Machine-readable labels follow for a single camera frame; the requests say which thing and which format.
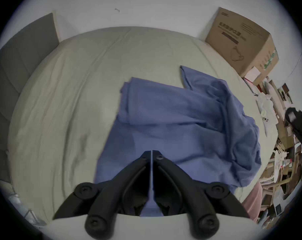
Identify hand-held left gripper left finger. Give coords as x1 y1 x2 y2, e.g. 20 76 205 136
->
53 150 151 240

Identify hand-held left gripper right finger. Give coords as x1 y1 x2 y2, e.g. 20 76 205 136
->
152 150 250 240

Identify blue shirt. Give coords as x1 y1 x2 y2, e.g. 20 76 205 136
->
95 65 262 217

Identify person's legs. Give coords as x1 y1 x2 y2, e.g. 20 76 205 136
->
241 182 263 223

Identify bed with beige sheet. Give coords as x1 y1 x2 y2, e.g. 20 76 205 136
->
8 26 279 226

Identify brown cardboard carton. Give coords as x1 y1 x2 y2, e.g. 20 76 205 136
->
205 7 279 86

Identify grey padded headboard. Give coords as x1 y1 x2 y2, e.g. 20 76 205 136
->
0 13 60 183

